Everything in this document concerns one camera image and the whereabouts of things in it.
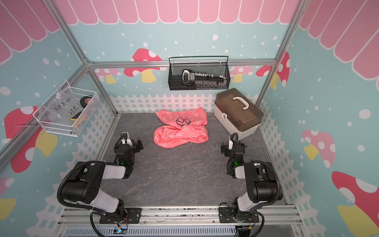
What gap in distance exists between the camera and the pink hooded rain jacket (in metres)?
1.00

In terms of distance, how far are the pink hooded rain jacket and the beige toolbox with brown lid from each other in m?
0.17

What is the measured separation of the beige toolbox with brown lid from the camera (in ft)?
3.14
